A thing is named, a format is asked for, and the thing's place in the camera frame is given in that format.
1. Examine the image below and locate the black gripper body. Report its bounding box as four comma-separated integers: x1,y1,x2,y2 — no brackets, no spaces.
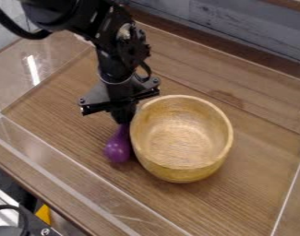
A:
77,74,160,115

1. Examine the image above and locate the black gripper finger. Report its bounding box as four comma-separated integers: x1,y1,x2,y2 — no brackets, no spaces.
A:
109,102,136,124

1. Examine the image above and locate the purple toy eggplant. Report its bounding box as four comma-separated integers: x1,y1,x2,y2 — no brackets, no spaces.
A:
103,124,132,163

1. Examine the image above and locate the brown wooden bowl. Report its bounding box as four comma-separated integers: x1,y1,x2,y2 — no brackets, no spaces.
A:
130,95,233,183

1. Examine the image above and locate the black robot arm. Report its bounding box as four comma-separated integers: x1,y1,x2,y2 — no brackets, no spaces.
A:
20,0,159,124

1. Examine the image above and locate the yellow warning sticker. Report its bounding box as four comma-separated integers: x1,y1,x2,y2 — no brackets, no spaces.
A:
35,204,52,225

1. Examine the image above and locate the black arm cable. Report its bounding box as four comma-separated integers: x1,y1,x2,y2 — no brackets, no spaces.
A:
0,3,53,41

